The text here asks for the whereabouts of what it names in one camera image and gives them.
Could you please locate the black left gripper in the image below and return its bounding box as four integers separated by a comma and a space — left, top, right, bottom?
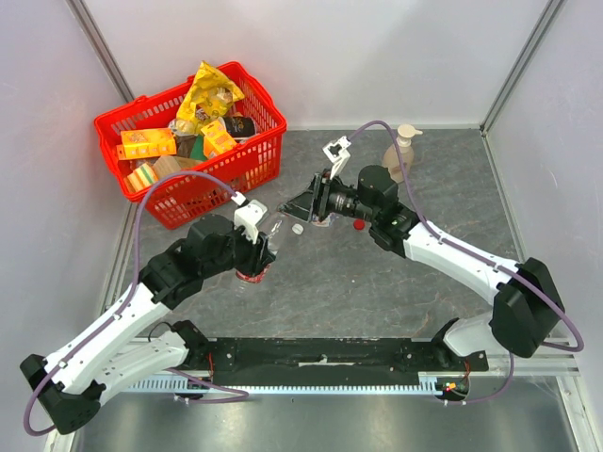
202, 220, 275, 279

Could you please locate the clear bottle red label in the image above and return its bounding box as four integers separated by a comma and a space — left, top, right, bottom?
236, 213, 286, 283

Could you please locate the clear bottle blue label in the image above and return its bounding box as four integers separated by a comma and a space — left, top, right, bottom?
312, 213, 336, 228

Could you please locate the red bottle cap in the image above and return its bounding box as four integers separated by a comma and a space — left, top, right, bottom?
353, 219, 366, 231

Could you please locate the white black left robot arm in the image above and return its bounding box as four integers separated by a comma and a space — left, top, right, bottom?
20, 204, 279, 436

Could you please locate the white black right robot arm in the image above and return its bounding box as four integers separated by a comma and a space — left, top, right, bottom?
279, 165, 564, 371

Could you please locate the beige pump soap bottle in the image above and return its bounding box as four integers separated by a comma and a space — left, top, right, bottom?
382, 124, 423, 184

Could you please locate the red plastic shopping basket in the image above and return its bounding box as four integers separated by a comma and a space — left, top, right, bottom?
94, 61, 286, 229

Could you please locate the black can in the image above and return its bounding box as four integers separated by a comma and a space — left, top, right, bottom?
219, 116, 257, 140

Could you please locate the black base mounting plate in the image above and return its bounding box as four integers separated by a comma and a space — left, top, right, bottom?
183, 337, 489, 388

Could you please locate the orange box small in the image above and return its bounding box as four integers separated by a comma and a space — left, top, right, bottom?
201, 120, 236, 159

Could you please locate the wooden block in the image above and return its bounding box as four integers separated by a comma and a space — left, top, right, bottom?
152, 155, 202, 179

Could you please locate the striped sponge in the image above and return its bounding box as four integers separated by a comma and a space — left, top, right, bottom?
124, 163, 158, 193

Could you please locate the yellow snack bag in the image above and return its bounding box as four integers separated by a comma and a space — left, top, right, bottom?
173, 61, 245, 136

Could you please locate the orange box large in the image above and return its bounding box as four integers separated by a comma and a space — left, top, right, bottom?
117, 128, 177, 160

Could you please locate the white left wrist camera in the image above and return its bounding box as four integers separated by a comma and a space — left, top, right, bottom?
231, 192, 268, 244

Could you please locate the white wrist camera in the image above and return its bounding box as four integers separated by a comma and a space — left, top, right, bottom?
322, 136, 351, 180
231, 192, 268, 244

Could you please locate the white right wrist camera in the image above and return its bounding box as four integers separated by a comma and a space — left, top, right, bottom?
322, 136, 351, 180

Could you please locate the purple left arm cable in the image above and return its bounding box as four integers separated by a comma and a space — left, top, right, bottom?
23, 170, 251, 435

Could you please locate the white slotted cable duct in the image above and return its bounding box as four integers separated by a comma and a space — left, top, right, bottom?
126, 371, 453, 396

